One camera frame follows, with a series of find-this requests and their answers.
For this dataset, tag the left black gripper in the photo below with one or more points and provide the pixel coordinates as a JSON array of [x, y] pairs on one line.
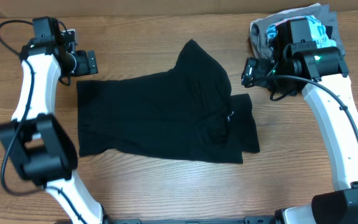
[[85, 68]]

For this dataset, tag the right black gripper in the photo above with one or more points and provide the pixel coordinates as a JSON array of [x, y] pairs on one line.
[[261, 67]]

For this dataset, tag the black t-shirt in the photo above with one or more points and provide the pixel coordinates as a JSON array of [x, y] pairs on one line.
[[186, 113]]

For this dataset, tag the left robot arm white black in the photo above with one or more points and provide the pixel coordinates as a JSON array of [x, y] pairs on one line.
[[39, 154]]

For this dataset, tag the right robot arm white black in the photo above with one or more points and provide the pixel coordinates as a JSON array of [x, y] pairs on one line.
[[321, 75]]

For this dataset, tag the grey folded garment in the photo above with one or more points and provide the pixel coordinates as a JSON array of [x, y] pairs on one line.
[[257, 33]]

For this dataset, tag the light blue printed t-shirt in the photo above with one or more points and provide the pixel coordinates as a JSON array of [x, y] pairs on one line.
[[322, 31]]

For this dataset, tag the beige folded garment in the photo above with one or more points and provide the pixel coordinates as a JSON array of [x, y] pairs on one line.
[[287, 11]]

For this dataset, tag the black folded garment in pile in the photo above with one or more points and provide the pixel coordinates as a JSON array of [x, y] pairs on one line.
[[329, 31]]

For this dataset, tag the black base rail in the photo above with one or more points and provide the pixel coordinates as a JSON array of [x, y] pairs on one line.
[[191, 221]]

